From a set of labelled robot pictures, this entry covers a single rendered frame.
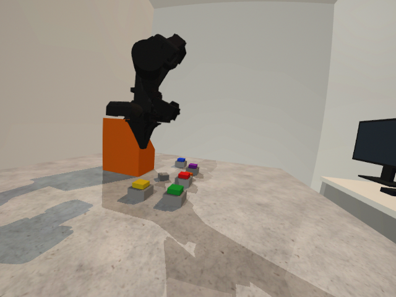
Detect red button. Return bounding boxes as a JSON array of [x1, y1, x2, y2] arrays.
[[174, 172, 192, 188]]

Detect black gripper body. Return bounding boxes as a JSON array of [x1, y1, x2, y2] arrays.
[[106, 82, 170, 123]]

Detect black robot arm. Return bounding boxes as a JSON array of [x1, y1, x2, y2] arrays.
[[131, 33, 186, 120]]

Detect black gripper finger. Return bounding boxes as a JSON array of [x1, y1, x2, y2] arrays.
[[126, 120, 153, 149], [145, 123, 161, 149]]

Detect green button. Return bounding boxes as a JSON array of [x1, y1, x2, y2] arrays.
[[162, 184, 187, 208]]

